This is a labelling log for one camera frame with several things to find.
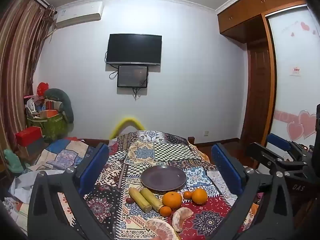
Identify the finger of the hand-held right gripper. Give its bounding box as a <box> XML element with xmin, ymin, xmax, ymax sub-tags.
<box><xmin>265</xmin><ymin>133</ymin><xmax>312</xmax><ymax>157</ymax></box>
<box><xmin>246</xmin><ymin>142</ymin><xmax>308</xmax><ymax>178</ymax></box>

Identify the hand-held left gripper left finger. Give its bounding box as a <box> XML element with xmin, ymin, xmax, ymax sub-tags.
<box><xmin>27</xmin><ymin>142</ymin><xmax>118</xmax><ymax>240</ymax></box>

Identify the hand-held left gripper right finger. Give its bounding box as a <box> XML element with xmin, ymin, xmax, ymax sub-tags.
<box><xmin>211</xmin><ymin>142</ymin><xmax>294</xmax><ymax>240</ymax></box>

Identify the large orange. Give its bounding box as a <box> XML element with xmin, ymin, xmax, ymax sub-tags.
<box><xmin>162</xmin><ymin>191</ymin><xmax>182</xmax><ymax>210</ymax></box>
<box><xmin>191</xmin><ymin>188</ymin><xmax>208</xmax><ymax>205</ymax></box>

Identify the pale yellow sugarcane piece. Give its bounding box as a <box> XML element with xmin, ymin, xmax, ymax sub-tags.
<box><xmin>128</xmin><ymin>187</ymin><xmax>152</xmax><ymax>213</ymax></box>

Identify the purple plate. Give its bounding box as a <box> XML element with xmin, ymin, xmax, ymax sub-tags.
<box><xmin>140</xmin><ymin>165</ymin><xmax>187</xmax><ymax>191</ymax></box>

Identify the greenish sugarcane piece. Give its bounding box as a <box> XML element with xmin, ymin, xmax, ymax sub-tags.
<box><xmin>139</xmin><ymin>187</ymin><xmax>165</xmax><ymax>212</ymax></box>

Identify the small peeled pomelo segment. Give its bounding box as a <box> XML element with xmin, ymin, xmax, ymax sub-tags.
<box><xmin>172</xmin><ymin>207</ymin><xmax>194</xmax><ymax>232</ymax></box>

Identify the large peeled pomelo segment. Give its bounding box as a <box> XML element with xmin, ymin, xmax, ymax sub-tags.
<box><xmin>146</xmin><ymin>218</ymin><xmax>176</xmax><ymax>240</ymax></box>

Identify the patchwork quilt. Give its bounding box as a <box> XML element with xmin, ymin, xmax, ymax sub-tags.
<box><xmin>15</xmin><ymin>137</ymin><xmax>100</xmax><ymax>230</ymax></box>

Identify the frosted door with pink hearts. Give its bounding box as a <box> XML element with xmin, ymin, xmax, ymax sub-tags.
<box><xmin>265</xmin><ymin>5</ymin><xmax>320</xmax><ymax>152</ymax></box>

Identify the brown wooden door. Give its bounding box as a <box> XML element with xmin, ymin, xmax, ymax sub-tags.
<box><xmin>239</xmin><ymin>42</ymin><xmax>277</xmax><ymax>144</ymax></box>

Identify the yellow foam arc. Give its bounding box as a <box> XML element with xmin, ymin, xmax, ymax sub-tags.
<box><xmin>109</xmin><ymin>116</ymin><xmax>143</xmax><ymax>139</ymax></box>

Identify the green storage basket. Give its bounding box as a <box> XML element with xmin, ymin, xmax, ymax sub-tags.
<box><xmin>27</xmin><ymin>112</ymin><xmax>68</xmax><ymax>141</ymax></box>

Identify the patterned tablecloth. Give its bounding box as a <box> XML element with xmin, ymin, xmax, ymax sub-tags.
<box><xmin>82</xmin><ymin>130</ymin><xmax>260</xmax><ymax>240</ymax></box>

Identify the orange box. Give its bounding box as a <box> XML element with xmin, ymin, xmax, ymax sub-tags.
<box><xmin>40</xmin><ymin>109</ymin><xmax>59</xmax><ymax>118</ymax></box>

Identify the light grey cloth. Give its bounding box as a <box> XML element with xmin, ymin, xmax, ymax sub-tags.
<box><xmin>9</xmin><ymin>169</ymin><xmax>38</xmax><ymax>203</ymax></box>

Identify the red box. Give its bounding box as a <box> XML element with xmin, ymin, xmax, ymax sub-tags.
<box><xmin>15</xmin><ymin>126</ymin><xmax>42</xmax><ymax>146</ymax></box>

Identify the red plastic bag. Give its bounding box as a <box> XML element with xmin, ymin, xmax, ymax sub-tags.
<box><xmin>37</xmin><ymin>82</ymin><xmax>49</xmax><ymax>97</ymax></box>

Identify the striped brown curtain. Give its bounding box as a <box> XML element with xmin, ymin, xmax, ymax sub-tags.
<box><xmin>0</xmin><ymin>0</ymin><xmax>55</xmax><ymax>155</ymax></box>

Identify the wooden overhead cabinet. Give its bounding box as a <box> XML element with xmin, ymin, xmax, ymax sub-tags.
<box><xmin>217</xmin><ymin>0</ymin><xmax>310</xmax><ymax>43</ymax></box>

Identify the white air conditioner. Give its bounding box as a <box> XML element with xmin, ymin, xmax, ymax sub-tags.
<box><xmin>55</xmin><ymin>1</ymin><xmax>104</xmax><ymax>28</ymax></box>

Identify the small black wall monitor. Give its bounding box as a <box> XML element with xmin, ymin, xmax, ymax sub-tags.
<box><xmin>117</xmin><ymin>65</ymin><xmax>149</xmax><ymax>88</ymax></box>

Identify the black wall television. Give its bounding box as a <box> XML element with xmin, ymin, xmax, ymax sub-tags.
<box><xmin>106</xmin><ymin>33</ymin><xmax>162</xmax><ymax>66</ymax></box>

